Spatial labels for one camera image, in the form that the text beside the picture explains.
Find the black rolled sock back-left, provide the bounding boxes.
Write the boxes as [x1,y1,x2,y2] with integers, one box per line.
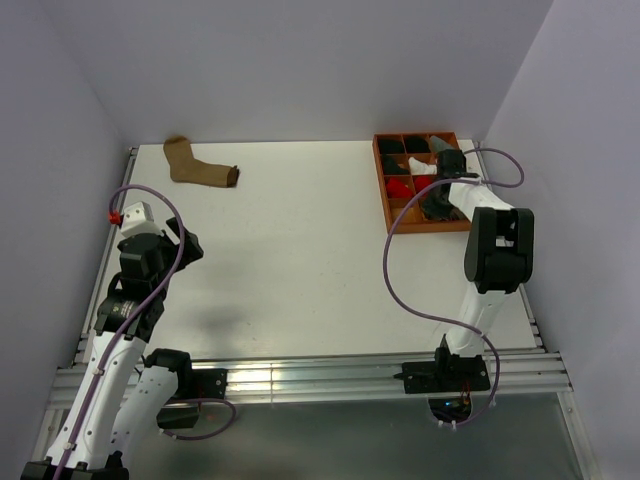
[377,137,405,155]

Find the red rolled sock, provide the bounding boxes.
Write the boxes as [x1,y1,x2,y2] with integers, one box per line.
[385,177,413,199]
[413,175,435,193]

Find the grey rolled sock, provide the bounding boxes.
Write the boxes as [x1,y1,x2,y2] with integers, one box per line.
[430,135,457,153]

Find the white rolled sock middle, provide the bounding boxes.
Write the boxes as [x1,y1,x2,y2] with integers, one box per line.
[408,157,438,176]

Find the aluminium frame rail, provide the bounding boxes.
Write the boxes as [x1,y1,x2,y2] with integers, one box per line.
[47,352,574,409]

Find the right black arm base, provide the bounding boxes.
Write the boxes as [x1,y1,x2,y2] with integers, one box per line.
[393,355,491,424]

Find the black rolled sock back-middle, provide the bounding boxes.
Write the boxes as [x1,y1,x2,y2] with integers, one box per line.
[403,135,431,153]

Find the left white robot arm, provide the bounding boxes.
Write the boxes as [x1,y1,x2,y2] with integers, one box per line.
[21,215,204,479]

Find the orange compartment organizer box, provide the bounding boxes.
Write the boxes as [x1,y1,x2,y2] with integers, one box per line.
[372,131,470,234]

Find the black rolled sock middle-left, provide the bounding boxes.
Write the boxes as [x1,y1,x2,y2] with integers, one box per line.
[381,155,410,176]

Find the red rolled sock middle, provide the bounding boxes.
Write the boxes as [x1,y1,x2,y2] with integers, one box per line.
[413,175,435,193]

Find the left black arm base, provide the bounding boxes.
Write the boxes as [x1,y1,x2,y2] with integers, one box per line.
[156,368,228,431]

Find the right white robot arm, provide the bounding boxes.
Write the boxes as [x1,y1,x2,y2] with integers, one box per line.
[421,149,535,390]

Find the red rolled sock left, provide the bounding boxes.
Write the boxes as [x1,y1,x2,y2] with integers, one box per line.
[385,177,413,199]

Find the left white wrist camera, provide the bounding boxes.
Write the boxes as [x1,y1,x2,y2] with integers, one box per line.
[108,201,161,238]

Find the brown sock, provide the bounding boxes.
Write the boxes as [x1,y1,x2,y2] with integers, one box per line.
[163,136,240,188]

